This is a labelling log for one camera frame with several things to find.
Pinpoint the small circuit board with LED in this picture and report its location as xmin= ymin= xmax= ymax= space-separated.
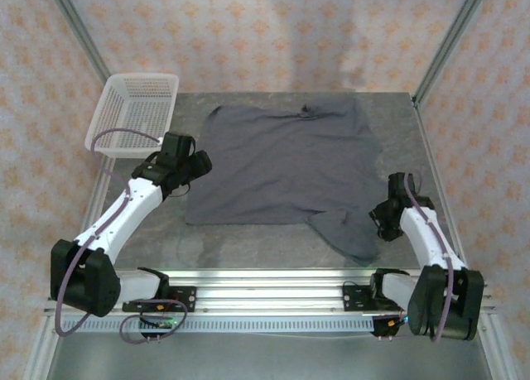
xmin=140 ymin=315 xmax=183 ymax=339
xmin=372 ymin=309 xmax=427 ymax=339

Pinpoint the grey metal lower panel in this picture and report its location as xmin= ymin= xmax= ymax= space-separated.
xmin=47 ymin=332 xmax=492 ymax=380

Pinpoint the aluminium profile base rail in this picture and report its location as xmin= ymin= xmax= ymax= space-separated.
xmin=43 ymin=267 xmax=498 ymax=317

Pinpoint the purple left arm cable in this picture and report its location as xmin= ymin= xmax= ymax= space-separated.
xmin=55 ymin=127 xmax=190 ymax=344

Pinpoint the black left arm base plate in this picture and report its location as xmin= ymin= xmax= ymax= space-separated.
xmin=123 ymin=286 xmax=197 ymax=314

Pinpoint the grey t-shirt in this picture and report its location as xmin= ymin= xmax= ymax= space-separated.
xmin=184 ymin=97 xmax=384 ymax=268

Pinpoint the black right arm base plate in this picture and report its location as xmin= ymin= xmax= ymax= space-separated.
xmin=342 ymin=284 xmax=417 ymax=313

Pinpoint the aluminium frame post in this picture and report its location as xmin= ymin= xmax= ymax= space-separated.
xmin=43 ymin=0 xmax=111 ymax=85
xmin=413 ymin=0 xmax=492 ymax=108

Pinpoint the white slotted cable duct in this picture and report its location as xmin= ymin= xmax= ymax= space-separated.
xmin=61 ymin=316 xmax=376 ymax=334

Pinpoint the white perforated plastic basket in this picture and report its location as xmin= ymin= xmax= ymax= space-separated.
xmin=84 ymin=72 xmax=180 ymax=161

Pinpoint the aluminium table side rail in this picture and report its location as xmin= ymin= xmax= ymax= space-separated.
xmin=65 ymin=156 xmax=115 ymax=281
xmin=413 ymin=102 xmax=471 ymax=281

